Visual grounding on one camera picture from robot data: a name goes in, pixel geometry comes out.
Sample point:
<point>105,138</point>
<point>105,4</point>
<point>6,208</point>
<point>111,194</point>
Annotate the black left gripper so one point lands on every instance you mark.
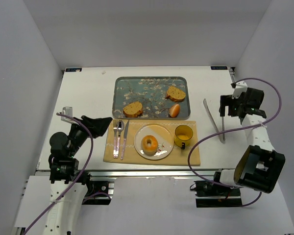
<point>88,126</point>

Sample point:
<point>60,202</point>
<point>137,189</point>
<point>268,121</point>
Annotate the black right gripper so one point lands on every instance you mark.
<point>225,103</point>

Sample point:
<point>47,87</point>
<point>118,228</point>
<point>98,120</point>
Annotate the metal serving tongs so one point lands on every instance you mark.
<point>221,136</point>

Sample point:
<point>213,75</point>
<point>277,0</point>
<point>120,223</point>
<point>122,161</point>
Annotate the orange glazed bagel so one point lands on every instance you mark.
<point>149,145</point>

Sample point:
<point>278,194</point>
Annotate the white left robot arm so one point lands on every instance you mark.
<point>68,184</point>

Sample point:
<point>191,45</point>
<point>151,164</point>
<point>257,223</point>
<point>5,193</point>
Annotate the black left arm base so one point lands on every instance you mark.
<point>99,190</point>

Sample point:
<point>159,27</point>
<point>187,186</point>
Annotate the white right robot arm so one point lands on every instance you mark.
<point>260,165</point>

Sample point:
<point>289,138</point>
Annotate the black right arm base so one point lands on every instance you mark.
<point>209,195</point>

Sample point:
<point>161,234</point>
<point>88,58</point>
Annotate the left bread slice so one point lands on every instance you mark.
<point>133,110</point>

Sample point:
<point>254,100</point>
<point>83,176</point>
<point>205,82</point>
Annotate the bread slice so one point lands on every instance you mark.
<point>175,94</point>
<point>133,110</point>

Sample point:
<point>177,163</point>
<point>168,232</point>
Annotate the right bread slice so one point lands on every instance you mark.
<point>175,94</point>

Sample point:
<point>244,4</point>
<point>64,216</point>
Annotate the small orange bread roll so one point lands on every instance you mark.
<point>174,110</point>

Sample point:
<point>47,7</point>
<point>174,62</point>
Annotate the silver fork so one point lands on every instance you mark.
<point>115,128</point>

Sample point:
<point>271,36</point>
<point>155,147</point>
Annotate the silver spoon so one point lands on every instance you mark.
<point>119,131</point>

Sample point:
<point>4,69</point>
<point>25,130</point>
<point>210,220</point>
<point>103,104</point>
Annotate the silver table knife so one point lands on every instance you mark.
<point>124,139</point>

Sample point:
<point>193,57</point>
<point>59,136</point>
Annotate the right blue corner label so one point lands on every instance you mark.
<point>219,68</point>

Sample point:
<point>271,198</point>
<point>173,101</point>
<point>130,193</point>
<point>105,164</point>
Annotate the blue corner label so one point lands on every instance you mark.
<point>73,69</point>
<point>219,68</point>

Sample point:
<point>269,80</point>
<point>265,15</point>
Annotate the yellow mug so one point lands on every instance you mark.
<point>182,136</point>

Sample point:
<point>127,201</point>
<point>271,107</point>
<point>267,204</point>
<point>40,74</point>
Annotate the left blue corner label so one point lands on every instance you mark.
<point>73,69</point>

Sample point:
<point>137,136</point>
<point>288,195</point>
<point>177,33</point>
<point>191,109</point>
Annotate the blue floral serving tray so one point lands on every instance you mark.
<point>151,92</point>

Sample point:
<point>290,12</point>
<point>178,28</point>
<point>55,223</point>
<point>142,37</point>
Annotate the white and yellow plate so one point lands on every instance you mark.
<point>163,136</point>

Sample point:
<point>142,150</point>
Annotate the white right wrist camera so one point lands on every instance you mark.
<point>239,88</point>

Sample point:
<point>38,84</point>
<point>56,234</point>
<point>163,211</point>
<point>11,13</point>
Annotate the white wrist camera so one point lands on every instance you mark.
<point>67,112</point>
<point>239,88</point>

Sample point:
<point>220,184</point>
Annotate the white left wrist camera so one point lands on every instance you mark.
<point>67,112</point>

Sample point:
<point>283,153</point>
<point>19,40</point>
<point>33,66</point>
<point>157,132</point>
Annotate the aluminium table front rail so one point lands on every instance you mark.
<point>143,173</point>

